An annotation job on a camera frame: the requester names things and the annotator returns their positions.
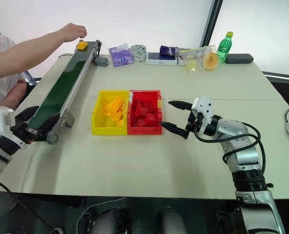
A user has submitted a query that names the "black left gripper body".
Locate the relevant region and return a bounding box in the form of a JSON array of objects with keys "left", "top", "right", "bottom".
[{"left": 11, "top": 119, "right": 36, "bottom": 145}]

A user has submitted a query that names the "white blue flat box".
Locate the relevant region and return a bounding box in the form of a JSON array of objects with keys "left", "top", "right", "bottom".
[{"left": 145, "top": 51, "right": 179, "bottom": 66}]

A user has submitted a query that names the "red plastic bin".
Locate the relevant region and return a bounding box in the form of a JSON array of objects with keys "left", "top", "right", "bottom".
[{"left": 126, "top": 89, "right": 164, "bottom": 136}]

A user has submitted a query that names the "person's left hand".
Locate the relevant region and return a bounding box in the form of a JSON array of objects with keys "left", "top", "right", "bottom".
[{"left": 61, "top": 22, "right": 88, "bottom": 43}]

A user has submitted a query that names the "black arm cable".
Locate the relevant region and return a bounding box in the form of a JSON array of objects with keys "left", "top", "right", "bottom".
[
  {"left": 0, "top": 182, "right": 59, "bottom": 231},
  {"left": 194, "top": 121, "right": 268, "bottom": 176}
]

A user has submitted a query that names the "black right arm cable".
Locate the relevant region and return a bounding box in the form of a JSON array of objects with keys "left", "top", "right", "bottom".
[{"left": 194, "top": 121, "right": 268, "bottom": 176}]

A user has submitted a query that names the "clear plastic bag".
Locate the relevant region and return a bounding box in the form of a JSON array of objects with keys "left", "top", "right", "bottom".
[{"left": 177, "top": 45, "right": 217, "bottom": 75}]

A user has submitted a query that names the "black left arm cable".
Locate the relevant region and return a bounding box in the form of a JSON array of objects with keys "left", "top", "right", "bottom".
[{"left": 0, "top": 182, "right": 59, "bottom": 231}]

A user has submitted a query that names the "green conveyor belt silver frame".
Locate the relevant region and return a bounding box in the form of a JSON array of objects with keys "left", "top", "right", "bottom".
[{"left": 27, "top": 39, "right": 103, "bottom": 145}]

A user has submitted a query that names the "white black cable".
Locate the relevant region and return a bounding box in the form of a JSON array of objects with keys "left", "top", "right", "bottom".
[{"left": 284, "top": 107, "right": 289, "bottom": 135}]

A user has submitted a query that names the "yellow plastic bin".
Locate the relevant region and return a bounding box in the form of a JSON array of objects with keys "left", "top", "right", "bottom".
[{"left": 91, "top": 90, "right": 130, "bottom": 136}]

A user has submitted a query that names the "yellow tape roll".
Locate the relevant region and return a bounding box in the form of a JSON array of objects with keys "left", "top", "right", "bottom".
[{"left": 202, "top": 52, "right": 220, "bottom": 72}]

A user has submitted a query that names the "crumpled purple bag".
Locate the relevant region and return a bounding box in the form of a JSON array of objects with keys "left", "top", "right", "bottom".
[{"left": 159, "top": 45, "right": 181, "bottom": 57}]

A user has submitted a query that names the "small grey motor block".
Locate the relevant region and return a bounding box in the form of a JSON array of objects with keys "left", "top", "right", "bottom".
[{"left": 94, "top": 56, "right": 109, "bottom": 68}]

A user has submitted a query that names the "purple tissue pack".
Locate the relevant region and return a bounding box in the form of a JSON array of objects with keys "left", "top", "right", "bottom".
[{"left": 108, "top": 42, "right": 135, "bottom": 67}]

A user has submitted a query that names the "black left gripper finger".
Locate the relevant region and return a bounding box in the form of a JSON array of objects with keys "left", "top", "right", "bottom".
[
  {"left": 27, "top": 128, "right": 48, "bottom": 142},
  {"left": 14, "top": 106, "right": 40, "bottom": 123}
]

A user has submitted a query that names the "grey green wipes pack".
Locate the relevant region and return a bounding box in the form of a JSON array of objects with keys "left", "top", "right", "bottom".
[{"left": 130, "top": 44, "right": 148, "bottom": 63}]

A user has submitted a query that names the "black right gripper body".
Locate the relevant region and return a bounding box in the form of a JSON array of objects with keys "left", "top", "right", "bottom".
[{"left": 184, "top": 110, "right": 204, "bottom": 139}]

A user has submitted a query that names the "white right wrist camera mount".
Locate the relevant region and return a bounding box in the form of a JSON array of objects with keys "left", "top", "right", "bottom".
[{"left": 191, "top": 95, "right": 215, "bottom": 136}]

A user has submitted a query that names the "green plastic bottle yellow cap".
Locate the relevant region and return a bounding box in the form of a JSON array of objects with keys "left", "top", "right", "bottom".
[{"left": 216, "top": 31, "right": 234, "bottom": 64}]

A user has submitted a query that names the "dark rounded shape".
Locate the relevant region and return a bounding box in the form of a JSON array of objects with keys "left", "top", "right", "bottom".
[
  {"left": 156, "top": 206, "right": 187, "bottom": 234},
  {"left": 90, "top": 207, "right": 131, "bottom": 234}
]

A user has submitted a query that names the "dark window frame pillar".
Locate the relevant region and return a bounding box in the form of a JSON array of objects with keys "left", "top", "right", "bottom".
[{"left": 199, "top": 0, "right": 224, "bottom": 49}]

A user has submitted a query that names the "thin white cable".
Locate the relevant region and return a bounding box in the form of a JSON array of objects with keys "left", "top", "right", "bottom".
[{"left": 75, "top": 196, "right": 125, "bottom": 234}]

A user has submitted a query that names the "long black case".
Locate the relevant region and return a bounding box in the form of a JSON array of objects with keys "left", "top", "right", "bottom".
[{"left": 225, "top": 54, "right": 254, "bottom": 65}]

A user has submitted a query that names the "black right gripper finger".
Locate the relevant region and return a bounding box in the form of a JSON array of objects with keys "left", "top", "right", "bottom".
[
  {"left": 159, "top": 121, "right": 187, "bottom": 140},
  {"left": 168, "top": 99, "right": 193, "bottom": 111}
]

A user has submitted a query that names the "dark cabinet with silver strip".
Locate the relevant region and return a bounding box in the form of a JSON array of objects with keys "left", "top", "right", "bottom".
[{"left": 261, "top": 70, "right": 289, "bottom": 112}]

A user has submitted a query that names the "black chair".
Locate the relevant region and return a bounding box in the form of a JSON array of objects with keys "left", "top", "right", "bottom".
[{"left": 19, "top": 70, "right": 43, "bottom": 99}]

